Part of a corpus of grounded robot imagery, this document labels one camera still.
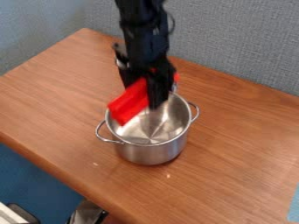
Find grey black object below table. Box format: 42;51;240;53
65;199;108;224

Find black white object bottom left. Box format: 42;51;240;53
0;202;41;224

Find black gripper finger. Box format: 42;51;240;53
145;66;174;109
116;59;136;88

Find stainless steel pot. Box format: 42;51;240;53
94;93;201;165

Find red plastic block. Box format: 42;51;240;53
106;72;180;126

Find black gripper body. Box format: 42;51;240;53
112;25;173;75

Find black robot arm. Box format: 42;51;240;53
112;0;176;109

